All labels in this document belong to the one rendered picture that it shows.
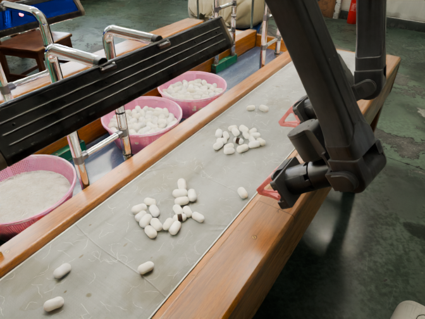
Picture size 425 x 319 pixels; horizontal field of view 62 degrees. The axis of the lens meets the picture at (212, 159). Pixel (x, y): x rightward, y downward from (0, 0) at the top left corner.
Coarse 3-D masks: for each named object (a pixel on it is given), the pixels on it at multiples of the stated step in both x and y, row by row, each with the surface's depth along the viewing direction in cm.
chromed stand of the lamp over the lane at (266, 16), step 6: (264, 6) 140; (264, 12) 141; (264, 18) 143; (264, 24) 144; (264, 30) 145; (264, 36) 146; (276, 36) 160; (264, 42) 148; (270, 42) 153; (276, 42) 161; (264, 48) 150; (276, 48) 162; (264, 54) 151; (276, 54) 164; (264, 60) 153
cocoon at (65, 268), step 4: (64, 264) 70; (68, 264) 70; (56, 268) 70; (60, 268) 69; (64, 268) 70; (68, 268) 70; (56, 272) 69; (60, 272) 69; (64, 272) 69; (68, 272) 70; (56, 276) 69; (60, 276) 69
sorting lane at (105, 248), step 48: (288, 96) 135; (192, 144) 108; (240, 144) 108; (288, 144) 108; (144, 192) 90; (96, 240) 78; (144, 240) 78; (192, 240) 78; (0, 288) 68; (48, 288) 68; (96, 288) 68; (144, 288) 68
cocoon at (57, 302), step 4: (48, 300) 64; (52, 300) 64; (56, 300) 64; (60, 300) 64; (44, 304) 63; (48, 304) 63; (52, 304) 63; (56, 304) 64; (60, 304) 64; (44, 308) 63; (48, 308) 63; (52, 308) 64
